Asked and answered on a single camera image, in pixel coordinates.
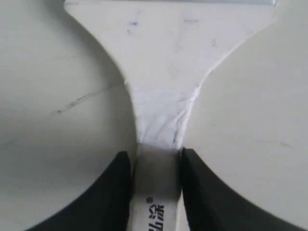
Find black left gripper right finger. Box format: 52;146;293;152
180;147;263;231

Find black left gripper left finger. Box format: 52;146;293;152
30;151;131;231

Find white wooden paint brush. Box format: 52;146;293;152
64;0;276;231

